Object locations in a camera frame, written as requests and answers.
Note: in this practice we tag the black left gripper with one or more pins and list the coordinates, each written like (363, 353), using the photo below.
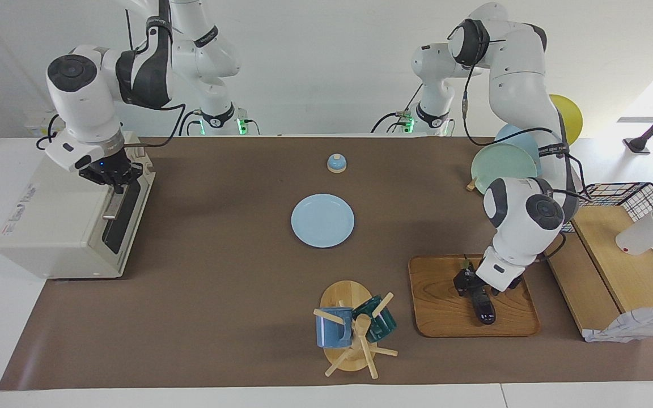
(480, 280)

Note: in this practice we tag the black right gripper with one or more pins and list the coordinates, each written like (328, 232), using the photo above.
(111, 167)

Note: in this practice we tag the dark purple eggplant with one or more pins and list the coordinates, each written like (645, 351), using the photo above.
(484, 311)

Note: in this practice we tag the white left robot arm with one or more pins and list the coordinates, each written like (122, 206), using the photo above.
(516, 85)

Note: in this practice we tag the cream toaster oven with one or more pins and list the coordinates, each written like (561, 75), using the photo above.
(54, 215)

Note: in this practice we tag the brown wooden tray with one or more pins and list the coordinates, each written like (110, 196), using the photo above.
(440, 300)

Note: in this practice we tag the wooden plate rack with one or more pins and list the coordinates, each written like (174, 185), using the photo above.
(471, 184)

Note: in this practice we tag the white power strip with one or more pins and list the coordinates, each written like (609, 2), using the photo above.
(34, 124)

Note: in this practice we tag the dark green mug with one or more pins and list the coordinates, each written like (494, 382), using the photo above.
(380, 326)

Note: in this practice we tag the mint green plate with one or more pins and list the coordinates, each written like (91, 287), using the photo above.
(499, 164)

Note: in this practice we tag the light wooden stepped box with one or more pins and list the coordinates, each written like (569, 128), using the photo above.
(627, 272)

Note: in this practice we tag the wooden mug tree stand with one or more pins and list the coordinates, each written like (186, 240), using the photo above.
(344, 294)

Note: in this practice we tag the white grey patterned cloth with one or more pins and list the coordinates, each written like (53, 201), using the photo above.
(632, 327)

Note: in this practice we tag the light blue racked plate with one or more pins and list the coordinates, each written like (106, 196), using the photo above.
(516, 135)

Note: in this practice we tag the brown table mat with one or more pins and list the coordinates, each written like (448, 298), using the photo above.
(236, 294)

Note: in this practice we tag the blue mug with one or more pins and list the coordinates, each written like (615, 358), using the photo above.
(332, 331)

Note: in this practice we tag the white cup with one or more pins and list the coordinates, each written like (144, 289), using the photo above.
(644, 235)

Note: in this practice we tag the yellow plate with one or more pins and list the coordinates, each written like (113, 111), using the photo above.
(569, 116)

